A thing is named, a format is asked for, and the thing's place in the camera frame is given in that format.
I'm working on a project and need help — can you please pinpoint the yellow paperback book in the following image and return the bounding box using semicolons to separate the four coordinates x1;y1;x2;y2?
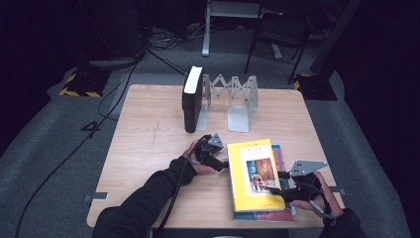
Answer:
226;138;286;212

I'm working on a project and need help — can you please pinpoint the person's left hand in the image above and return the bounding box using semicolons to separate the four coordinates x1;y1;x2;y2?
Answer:
181;140;217;176

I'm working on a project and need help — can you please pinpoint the black chair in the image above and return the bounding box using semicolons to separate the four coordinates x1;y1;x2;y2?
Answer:
244;12;311;85

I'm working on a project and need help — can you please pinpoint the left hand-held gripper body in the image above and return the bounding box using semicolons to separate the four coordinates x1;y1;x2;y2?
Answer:
192;133;225;168

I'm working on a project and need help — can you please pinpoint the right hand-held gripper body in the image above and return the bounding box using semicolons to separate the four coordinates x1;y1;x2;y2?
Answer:
283;160;329;203

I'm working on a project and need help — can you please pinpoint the colourful illustrated book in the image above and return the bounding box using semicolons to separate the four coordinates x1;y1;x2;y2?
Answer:
233;144;295;223

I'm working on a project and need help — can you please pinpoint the hand-held gripper cable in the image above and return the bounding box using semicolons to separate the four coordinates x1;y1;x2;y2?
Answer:
154;158;192;238
308;186;335;226

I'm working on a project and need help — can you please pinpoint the white metal desk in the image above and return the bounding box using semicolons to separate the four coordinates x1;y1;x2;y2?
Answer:
201;0;284;60

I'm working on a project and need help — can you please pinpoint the black hardcover book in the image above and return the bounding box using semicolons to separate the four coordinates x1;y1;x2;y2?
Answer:
181;64;204;134

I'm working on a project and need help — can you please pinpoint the left hand-held gripper cable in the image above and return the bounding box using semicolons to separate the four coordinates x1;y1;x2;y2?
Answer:
154;158;192;238

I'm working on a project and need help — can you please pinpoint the right hand-held gripper cable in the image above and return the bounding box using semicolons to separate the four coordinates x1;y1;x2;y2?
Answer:
308;186;335;226

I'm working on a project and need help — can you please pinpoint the long black floor cable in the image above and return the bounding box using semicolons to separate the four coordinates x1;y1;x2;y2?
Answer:
14;62;140;238

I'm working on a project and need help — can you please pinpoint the bundle of floor cables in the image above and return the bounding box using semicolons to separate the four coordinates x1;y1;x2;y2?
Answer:
147;24;207;52

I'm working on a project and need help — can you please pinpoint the metal expandable book stand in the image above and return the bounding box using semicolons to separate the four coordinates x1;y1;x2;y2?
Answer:
196;73;260;133

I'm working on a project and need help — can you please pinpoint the dark slanted post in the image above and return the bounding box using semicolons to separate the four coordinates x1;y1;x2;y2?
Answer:
308;0;363;74

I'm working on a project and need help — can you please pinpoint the grey stand base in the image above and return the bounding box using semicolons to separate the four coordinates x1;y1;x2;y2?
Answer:
88;57;142;70

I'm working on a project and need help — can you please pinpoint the black base with yellow stripes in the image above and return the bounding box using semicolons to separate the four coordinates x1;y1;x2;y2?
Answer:
58;67;112;98
293;72;339;102

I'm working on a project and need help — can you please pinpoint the person's right hand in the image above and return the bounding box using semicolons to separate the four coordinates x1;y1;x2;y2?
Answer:
291;172;345;219

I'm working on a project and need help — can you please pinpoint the short black floor cable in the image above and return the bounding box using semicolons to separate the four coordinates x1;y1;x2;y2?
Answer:
147;49;186;76

